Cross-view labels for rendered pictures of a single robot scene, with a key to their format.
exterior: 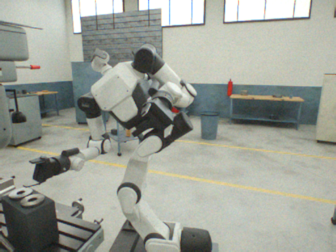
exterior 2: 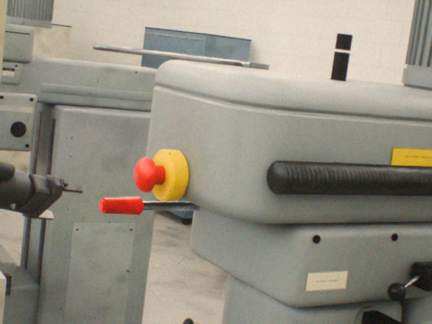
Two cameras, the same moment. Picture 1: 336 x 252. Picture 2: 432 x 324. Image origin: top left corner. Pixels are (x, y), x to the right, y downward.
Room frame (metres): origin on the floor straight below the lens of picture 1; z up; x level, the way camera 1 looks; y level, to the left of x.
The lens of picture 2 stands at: (1.96, 1.36, 1.92)
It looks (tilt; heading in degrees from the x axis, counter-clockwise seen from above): 8 degrees down; 216
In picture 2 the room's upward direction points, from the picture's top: 7 degrees clockwise
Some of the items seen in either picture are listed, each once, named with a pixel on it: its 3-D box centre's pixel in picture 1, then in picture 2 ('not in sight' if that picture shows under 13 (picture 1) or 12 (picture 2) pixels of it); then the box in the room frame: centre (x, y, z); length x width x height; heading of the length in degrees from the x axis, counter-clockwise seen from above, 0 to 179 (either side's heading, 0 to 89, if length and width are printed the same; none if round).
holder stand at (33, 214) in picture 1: (29, 216); not in sight; (0.86, 0.59, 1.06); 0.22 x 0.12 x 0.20; 57
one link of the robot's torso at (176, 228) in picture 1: (165, 237); not in sight; (1.19, 0.00, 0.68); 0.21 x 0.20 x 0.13; 80
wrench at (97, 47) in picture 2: (19, 24); (182, 56); (1.14, 0.68, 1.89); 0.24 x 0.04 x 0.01; 156
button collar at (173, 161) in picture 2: not in sight; (168, 175); (1.25, 0.77, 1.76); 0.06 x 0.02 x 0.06; 69
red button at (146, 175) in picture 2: not in sight; (150, 175); (1.27, 0.77, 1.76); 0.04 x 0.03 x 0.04; 69
